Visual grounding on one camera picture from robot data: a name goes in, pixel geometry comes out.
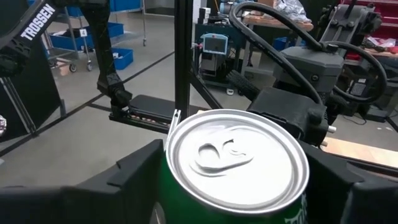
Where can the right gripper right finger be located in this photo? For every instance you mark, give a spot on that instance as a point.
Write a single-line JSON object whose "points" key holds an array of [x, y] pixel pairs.
{"points": [[326, 193]]}

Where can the grey wrist camera housing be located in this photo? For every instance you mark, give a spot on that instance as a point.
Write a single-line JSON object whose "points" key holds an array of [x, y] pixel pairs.
{"points": [[311, 67]]}

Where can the black upright panel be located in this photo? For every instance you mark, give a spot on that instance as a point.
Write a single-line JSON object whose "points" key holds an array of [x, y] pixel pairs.
{"points": [[37, 87]]}

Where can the green Sprite can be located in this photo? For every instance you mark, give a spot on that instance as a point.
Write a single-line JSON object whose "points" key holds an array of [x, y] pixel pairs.
{"points": [[236, 161]]}

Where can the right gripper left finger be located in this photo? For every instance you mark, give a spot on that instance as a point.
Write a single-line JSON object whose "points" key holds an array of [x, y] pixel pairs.
{"points": [[140, 186]]}

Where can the blue-framed teach pendant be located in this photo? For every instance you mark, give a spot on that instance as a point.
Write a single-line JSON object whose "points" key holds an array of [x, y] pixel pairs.
{"points": [[214, 45]]}

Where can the wooden workbench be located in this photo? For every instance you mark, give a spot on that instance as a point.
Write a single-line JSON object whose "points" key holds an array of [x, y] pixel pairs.
{"points": [[264, 20]]}

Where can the grey equipment cart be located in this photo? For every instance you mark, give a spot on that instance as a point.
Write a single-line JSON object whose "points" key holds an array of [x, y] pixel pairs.
{"points": [[217, 67]]}

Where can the blue storage bin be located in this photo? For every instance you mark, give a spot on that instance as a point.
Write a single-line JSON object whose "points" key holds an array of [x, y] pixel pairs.
{"points": [[71, 40], [122, 57], [115, 29]]}

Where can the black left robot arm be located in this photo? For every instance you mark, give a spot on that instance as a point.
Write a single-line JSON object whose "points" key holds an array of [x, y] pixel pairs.
{"points": [[12, 53]]}

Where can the red tool chest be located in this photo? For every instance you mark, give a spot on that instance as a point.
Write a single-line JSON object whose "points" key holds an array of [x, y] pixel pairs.
{"points": [[388, 9]]}

